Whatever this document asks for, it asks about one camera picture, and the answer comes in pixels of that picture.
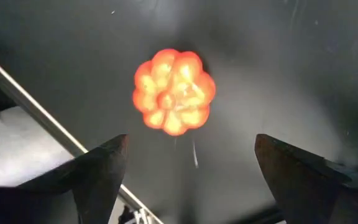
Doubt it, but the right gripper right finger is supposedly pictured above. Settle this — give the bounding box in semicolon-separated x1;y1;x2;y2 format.
254;134;358;224

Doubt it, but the orange pumpkin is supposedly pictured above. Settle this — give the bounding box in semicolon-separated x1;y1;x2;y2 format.
132;48;216;137

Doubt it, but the black table mat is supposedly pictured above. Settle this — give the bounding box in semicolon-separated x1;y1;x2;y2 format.
0;0;358;224

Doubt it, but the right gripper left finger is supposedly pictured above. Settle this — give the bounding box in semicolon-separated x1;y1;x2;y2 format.
0;134;129;224

